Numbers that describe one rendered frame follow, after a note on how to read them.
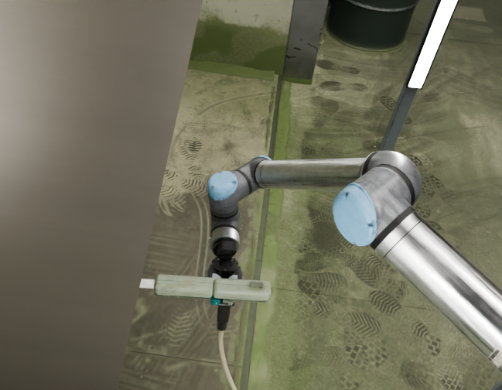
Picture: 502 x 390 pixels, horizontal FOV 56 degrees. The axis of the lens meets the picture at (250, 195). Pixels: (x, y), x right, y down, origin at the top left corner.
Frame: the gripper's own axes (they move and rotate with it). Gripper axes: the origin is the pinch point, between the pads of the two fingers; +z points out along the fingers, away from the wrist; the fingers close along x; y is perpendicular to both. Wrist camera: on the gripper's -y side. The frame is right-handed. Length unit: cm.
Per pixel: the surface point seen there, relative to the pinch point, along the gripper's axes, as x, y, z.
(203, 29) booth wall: 15, 5, -186
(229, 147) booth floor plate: -4, 34, -116
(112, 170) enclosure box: 17, -79, 44
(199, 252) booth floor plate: 7, 42, -52
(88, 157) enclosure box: 19, -80, 44
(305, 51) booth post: -44, 7, -179
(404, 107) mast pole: -72, -13, -90
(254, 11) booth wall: -13, -11, -181
